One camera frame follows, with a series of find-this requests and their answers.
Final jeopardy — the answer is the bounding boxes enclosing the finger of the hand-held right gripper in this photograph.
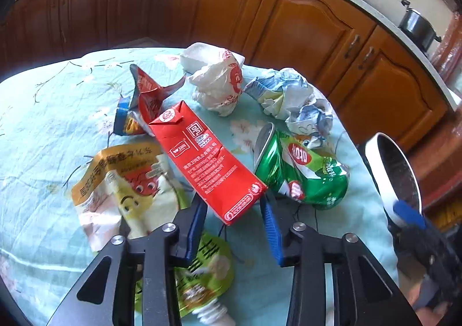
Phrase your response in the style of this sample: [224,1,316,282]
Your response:
[392,200,427,230]

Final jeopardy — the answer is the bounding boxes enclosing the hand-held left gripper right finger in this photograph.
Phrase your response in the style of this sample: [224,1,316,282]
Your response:
[259,193,423,326]

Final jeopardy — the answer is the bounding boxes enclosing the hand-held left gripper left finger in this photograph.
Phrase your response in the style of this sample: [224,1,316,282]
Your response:
[47,194,209,326]

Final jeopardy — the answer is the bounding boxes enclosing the white round trash bin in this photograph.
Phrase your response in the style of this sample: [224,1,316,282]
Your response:
[364,132,424,227]

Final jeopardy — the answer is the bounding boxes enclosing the red drink carton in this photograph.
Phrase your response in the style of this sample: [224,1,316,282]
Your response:
[148,100,268,226]

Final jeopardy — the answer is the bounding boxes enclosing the blue white paper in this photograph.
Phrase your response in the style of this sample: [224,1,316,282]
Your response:
[243,67,315,118]
[285,97,334,149]

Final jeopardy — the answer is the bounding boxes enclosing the white paper wrapper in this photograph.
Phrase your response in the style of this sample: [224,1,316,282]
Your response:
[179,42,232,72]

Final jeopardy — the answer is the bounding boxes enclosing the green spout pouch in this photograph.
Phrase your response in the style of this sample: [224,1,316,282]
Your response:
[135,230,235,326]

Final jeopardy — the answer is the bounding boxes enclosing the crushed green drink can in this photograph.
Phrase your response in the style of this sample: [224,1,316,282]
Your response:
[254,122,350,210]

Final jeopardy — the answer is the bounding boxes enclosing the yellow snack bag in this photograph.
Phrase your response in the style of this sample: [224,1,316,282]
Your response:
[71,142,190,252]

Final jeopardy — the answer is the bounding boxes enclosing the white plastic bag red print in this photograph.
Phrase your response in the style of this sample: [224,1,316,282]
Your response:
[188,49,246,117]

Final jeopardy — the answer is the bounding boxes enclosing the red and blue snack wrapper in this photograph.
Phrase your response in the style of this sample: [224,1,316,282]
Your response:
[113,64,186,137]

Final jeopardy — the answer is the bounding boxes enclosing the light blue floral tablecloth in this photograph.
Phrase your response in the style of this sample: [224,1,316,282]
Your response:
[0,46,399,326]

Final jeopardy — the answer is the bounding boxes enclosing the steel cooking pot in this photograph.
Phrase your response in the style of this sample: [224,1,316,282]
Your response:
[398,0,443,53]

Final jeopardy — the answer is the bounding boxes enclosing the wooden lower kitchen cabinets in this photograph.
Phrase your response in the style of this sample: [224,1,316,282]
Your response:
[0,0,450,146]

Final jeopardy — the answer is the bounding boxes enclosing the wooden door frame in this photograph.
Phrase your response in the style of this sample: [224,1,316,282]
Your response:
[408,12,462,233]

